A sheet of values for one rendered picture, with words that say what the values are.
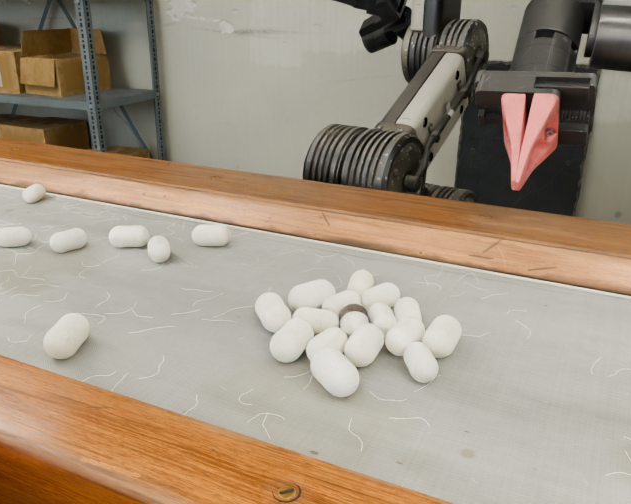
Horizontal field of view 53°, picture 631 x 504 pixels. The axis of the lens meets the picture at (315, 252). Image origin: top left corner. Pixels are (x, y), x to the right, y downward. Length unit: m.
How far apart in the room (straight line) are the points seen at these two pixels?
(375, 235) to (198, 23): 2.38
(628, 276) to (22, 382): 0.44
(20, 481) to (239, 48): 2.55
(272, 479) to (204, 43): 2.68
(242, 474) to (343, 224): 0.36
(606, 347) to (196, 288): 0.30
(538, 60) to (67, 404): 0.48
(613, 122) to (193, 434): 2.24
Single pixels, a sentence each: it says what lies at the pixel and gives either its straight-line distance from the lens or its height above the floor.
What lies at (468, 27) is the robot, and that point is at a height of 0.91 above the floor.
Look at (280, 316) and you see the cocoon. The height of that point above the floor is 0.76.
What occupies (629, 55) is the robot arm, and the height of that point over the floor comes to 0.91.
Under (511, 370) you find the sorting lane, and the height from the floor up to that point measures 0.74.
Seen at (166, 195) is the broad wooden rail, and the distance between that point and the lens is 0.71.
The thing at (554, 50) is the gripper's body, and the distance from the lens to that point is 0.64.
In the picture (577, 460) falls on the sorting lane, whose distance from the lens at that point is 0.36.
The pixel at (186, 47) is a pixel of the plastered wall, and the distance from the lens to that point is 2.96.
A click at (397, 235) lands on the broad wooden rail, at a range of 0.59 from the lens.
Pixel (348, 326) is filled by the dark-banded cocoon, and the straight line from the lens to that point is 0.43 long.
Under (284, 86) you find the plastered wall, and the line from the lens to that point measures 2.73.
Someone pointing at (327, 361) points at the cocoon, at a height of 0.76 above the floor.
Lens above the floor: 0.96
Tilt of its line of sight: 22 degrees down
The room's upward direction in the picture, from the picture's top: 1 degrees clockwise
